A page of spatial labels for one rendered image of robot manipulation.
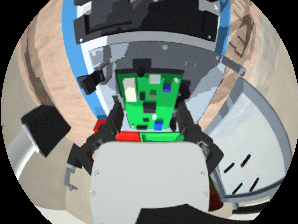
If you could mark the green circuit board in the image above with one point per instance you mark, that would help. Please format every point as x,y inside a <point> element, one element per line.
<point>155,94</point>

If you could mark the red bin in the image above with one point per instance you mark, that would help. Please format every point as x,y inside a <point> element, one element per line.
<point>123,136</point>

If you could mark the green bin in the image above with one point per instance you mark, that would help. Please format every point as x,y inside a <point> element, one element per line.
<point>169,137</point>

